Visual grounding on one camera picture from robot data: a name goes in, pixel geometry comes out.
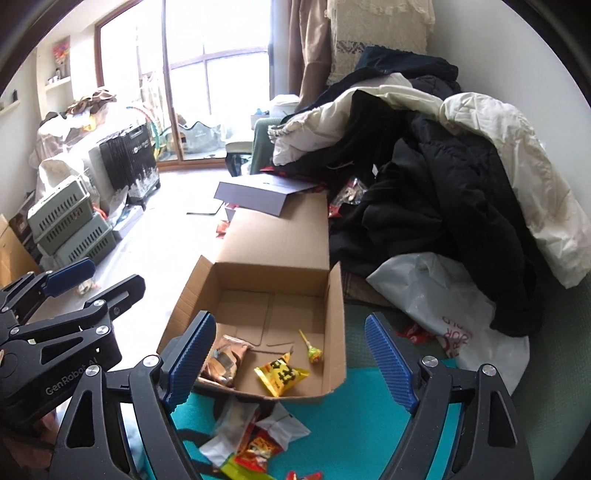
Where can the yellow green lollipop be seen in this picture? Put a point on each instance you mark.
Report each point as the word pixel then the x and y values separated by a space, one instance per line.
pixel 314 353

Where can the wooden framed glass door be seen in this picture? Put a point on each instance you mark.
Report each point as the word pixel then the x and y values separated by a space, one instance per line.
pixel 99 60

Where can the small red snack packet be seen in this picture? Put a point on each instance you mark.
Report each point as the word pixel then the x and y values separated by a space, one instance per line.
pixel 413 332

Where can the silver snack packet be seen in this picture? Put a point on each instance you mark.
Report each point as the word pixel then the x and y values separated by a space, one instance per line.
pixel 286 424

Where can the white plastic bag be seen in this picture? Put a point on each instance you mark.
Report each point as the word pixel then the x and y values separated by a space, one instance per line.
pixel 425 295

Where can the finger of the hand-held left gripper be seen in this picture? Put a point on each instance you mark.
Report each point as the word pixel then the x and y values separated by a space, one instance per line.
pixel 69 277
pixel 124 293

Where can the green yellow snack packet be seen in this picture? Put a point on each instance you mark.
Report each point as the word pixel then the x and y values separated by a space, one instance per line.
pixel 235 471

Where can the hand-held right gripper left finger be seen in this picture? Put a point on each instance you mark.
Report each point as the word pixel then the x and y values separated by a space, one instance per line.
pixel 189 360

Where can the brown snack packet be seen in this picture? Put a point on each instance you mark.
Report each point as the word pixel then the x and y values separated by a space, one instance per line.
pixel 226 357

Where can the brown cardboard box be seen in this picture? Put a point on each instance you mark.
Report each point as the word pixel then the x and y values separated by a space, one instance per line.
pixel 277 240

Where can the cream padded jacket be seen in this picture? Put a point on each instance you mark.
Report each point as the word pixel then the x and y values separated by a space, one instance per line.
pixel 508 152

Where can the teal black foam mat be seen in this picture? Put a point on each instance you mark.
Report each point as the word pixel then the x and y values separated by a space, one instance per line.
pixel 351 415

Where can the white padded jacket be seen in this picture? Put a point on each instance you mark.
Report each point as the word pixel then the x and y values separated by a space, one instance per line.
pixel 323 120

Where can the white wall shelf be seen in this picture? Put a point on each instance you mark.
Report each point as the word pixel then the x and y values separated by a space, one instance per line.
pixel 57 83

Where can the brown curtain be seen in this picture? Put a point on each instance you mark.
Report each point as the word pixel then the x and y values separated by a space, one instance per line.
pixel 309 46

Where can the cream lace cloth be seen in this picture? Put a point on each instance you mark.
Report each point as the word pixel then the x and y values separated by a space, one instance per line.
pixel 378 32

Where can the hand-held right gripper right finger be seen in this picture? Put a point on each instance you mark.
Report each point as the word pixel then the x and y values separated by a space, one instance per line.
pixel 390 364

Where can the dark navy garment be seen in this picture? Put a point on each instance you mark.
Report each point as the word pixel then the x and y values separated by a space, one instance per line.
pixel 406 64

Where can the orange red snack packet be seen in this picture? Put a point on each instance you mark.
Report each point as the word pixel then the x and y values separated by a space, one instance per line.
pixel 258 450

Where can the colourful hoop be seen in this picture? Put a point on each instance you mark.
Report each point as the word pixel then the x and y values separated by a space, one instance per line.
pixel 159 134

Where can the clear plastic snack packet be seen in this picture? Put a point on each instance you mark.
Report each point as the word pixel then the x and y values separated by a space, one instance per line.
pixel 231 420

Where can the grey purple flat box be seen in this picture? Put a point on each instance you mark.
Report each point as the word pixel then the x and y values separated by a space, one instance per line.
pixel 263 191

